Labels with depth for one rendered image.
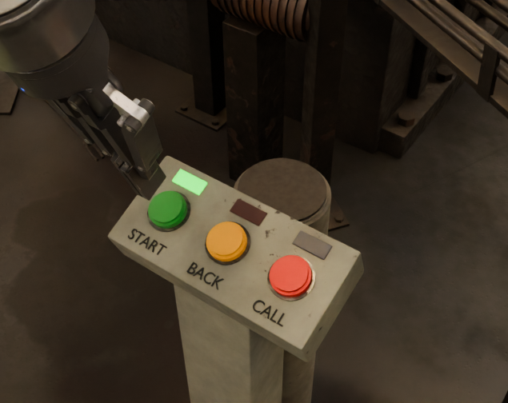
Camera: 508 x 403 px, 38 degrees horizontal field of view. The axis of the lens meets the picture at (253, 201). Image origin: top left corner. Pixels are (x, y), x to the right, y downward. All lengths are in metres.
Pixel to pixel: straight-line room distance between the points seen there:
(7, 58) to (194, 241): 0.32
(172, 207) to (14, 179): 1.01
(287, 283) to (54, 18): 0.33
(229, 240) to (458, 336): 0.78
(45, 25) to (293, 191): 0.48
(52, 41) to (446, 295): 1.11
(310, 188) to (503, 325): 0.67
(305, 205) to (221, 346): 0.20
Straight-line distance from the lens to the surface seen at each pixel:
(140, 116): 0.54
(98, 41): 0.53
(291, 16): 1.26
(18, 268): 1.55
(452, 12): 0.84
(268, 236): 0.72
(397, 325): 1.41
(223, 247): 0.71
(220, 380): 0.88
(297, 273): 0.69
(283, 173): 0.91
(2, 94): 1.96
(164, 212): 0.75
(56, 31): 0.48
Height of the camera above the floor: 1.15
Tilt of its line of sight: 47 degrees down
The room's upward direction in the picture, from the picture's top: 1 degrees counter-clockwise
